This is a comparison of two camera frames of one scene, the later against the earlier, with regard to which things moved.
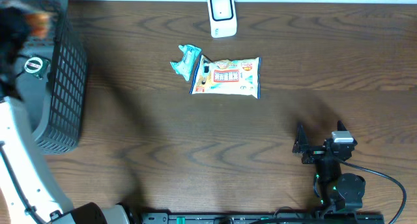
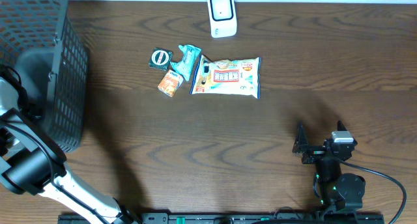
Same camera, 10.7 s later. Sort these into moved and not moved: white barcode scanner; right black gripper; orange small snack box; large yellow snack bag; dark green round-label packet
Moved: orange small snack box; dark green round-label packet
Not moved: white barcode scanner; right black gripper; large yellow snack bag
